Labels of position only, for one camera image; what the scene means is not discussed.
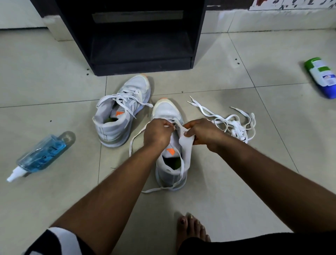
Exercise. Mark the person's left hand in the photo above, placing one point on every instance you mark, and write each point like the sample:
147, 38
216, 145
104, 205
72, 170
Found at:
158, 134

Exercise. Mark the person's right hand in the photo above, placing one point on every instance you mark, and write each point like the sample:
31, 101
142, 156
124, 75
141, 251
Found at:
206, 132

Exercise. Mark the person's right forearm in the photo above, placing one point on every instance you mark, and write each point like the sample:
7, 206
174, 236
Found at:
283, 189

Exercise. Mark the person's left forearm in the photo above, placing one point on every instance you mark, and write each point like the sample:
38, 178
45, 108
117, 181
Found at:
105, 199

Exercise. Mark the person's right foot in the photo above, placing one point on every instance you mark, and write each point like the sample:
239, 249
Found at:
190, 228

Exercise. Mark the black open shelf box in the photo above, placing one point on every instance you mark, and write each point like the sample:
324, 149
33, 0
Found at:
139, 52

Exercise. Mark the zebra striped garment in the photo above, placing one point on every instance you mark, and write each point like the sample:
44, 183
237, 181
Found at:
236, 244

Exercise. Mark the blue transparent bottle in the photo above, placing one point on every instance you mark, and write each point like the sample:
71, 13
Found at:
39, 156

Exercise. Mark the green blue white bottle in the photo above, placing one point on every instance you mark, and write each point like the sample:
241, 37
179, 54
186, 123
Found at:
321, 76

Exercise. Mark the dark brown wooden cabinet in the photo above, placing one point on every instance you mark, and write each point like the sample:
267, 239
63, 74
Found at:
228, 4

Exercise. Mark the white floral patterned sheet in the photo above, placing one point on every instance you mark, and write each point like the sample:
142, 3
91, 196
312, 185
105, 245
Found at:
291, 4

